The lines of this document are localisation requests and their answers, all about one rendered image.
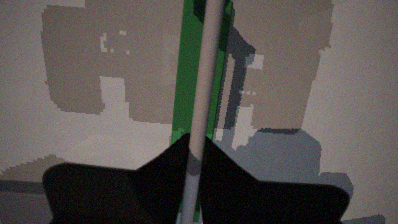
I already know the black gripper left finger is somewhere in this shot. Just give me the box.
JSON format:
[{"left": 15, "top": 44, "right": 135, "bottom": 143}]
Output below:
[{"left": 42, "top": 133, "right": 190, "bottom": 224}]

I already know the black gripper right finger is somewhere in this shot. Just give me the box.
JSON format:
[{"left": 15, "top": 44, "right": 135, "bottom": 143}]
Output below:
[{"left": 199, "top": 136, "right": 350, "bottom": 224}]

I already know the grey pin with red cap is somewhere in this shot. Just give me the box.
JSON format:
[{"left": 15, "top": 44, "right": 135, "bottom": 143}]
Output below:
[{"left": 180, "top": 0, "right": 225, "bottom": 224}]

